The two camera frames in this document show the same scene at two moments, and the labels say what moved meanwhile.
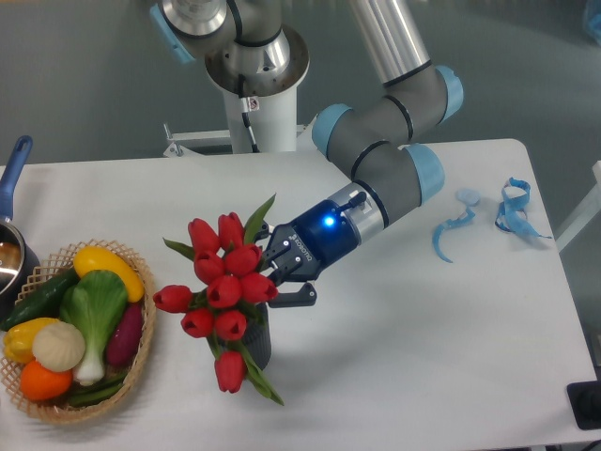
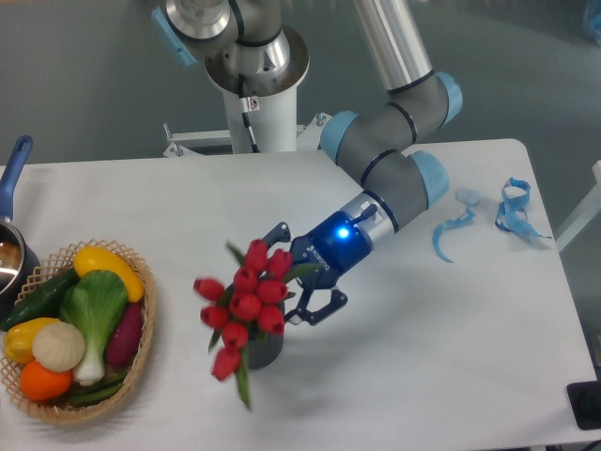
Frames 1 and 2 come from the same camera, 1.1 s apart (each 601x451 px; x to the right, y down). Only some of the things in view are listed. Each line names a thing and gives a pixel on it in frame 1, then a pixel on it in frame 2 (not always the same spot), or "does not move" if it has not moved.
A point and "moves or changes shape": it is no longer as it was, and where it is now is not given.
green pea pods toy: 89,395 does not move
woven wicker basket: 82,334 does not move
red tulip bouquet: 229,287 moves or changes shape
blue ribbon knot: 512,215 does not move
